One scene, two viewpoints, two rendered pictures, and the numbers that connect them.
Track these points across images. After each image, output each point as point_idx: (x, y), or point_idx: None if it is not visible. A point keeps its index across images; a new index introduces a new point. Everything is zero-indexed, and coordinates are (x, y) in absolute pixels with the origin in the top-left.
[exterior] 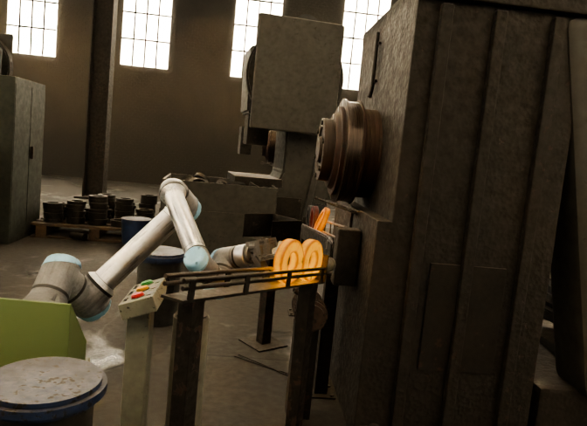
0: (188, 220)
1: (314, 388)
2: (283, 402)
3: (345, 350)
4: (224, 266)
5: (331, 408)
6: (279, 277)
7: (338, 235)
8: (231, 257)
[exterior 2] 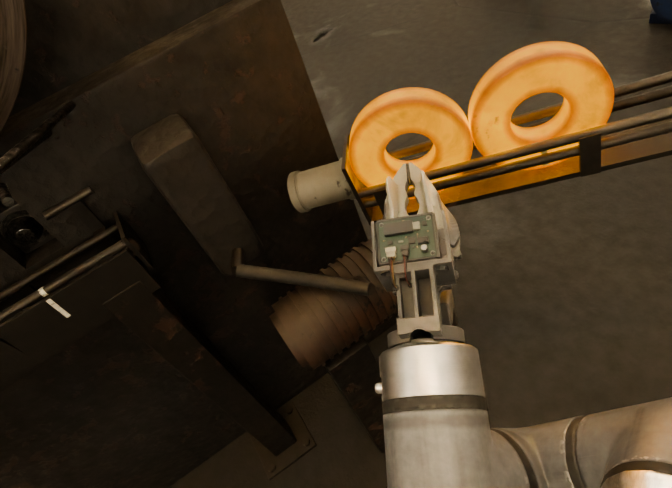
0: None
1: (293, 437)
2: (361, 471)
3: (268, 340)
4: (514, 439)
5: (325, 393)
6: (629, 97)
7: (202, 151)
8: (487, 411)
